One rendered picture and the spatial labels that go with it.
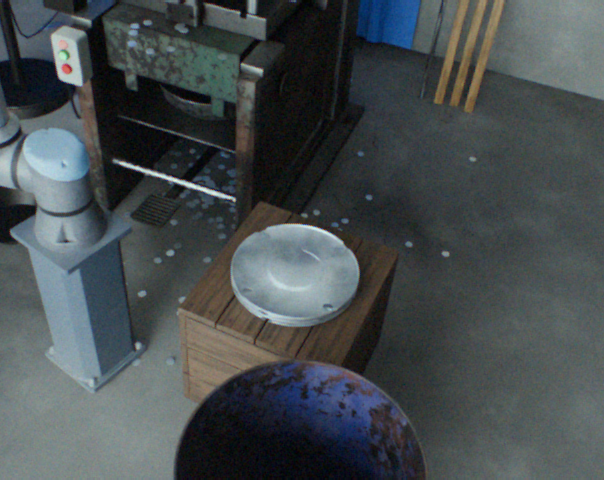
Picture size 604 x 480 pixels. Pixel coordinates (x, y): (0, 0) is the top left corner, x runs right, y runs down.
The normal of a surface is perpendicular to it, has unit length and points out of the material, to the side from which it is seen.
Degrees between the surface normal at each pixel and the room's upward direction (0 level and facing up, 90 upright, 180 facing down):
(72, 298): 90
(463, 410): 0
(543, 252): 0
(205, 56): 90
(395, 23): 90
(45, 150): 8
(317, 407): 88
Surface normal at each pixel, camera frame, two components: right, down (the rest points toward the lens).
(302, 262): 0.07, -0.71
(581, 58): -0.37, 0.63
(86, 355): 0.12, 0.70
